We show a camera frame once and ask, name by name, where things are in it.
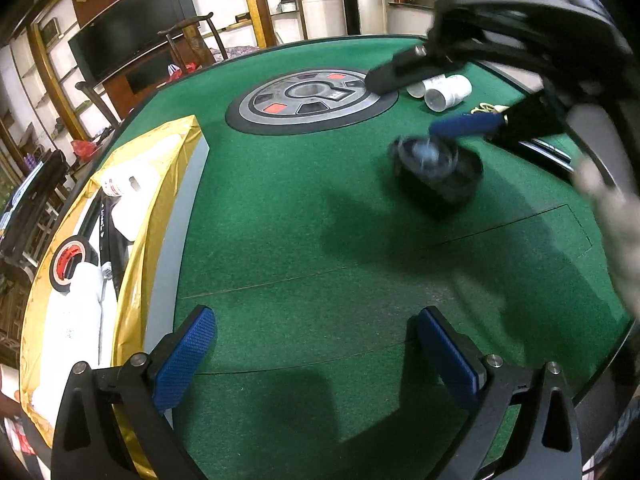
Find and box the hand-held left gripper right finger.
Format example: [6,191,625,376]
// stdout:
[409,306,583,480]

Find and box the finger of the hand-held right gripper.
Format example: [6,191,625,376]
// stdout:
[429,91,568,143]
[366,44,458,95]

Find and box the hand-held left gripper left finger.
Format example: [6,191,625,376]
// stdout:
[50,305,218,480]

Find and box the black tape roll red core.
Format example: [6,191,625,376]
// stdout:
[50,234,101,292]

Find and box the gold-edged storage box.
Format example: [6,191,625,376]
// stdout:
[19,115,210,480]

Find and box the person's right forearm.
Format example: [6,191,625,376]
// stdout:
[572,157,640,318]

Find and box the round grey table panel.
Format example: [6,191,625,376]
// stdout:
[225,69,401,137]

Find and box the dark wooden chair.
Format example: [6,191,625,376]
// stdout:
[75,80,123,133]
[157,12,228,66]

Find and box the wooden television cabinet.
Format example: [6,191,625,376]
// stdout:
[105,35,201,111]

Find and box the black television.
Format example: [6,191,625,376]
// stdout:
[67,0,197,83]

